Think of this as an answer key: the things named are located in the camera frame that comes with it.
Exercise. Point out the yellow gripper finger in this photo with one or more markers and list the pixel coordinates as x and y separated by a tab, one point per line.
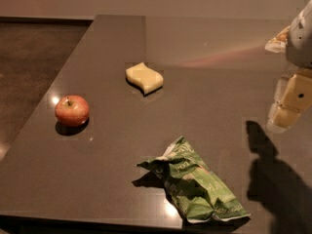
278	43
292	97

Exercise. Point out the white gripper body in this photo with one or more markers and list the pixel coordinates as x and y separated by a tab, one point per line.
300	41

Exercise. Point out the yellow wavy sponge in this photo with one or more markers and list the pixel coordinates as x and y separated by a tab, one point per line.
145	78

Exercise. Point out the green jalapeno chip bag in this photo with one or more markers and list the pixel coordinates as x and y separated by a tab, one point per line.
195	190

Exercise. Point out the red apple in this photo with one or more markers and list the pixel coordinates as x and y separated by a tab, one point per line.
72	111

